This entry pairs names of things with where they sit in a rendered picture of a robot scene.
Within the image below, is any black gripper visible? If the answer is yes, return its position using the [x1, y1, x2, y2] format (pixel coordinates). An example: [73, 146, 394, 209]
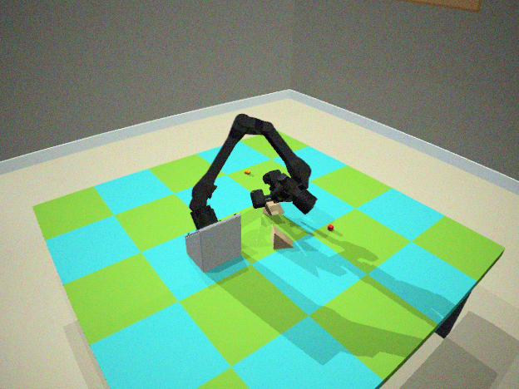
[250, 184, 294, 209]

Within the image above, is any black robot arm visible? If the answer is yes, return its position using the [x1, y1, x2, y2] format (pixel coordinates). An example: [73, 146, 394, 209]
[189, 114, 318, 231]

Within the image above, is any tan triangular block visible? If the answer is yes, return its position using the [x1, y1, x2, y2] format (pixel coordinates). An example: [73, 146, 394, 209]
[271, 224, 294, 249]
[263, 201, 284, 216]

